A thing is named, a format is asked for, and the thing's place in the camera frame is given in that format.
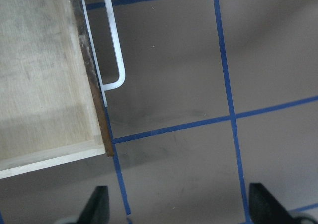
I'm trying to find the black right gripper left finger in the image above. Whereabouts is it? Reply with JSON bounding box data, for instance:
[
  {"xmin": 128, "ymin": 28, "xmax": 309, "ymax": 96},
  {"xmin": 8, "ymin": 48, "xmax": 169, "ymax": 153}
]
[{"xmin": 75, "ymin": 186, "xmax": 109, "ymax": 224}]

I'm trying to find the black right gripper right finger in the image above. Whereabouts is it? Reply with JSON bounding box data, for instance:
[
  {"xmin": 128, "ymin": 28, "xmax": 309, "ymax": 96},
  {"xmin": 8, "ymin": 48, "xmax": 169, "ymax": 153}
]
[{"xmin": 248, "ymin": 183, "xmax": 298, "ymax": 224}]

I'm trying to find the wooden drawer with white handle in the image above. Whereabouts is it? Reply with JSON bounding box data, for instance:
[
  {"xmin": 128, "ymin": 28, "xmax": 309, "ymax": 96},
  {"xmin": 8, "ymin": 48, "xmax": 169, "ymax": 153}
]
[{"xmin": 0, "ymin": 0, "xmax": 126, "ymax": 179}]

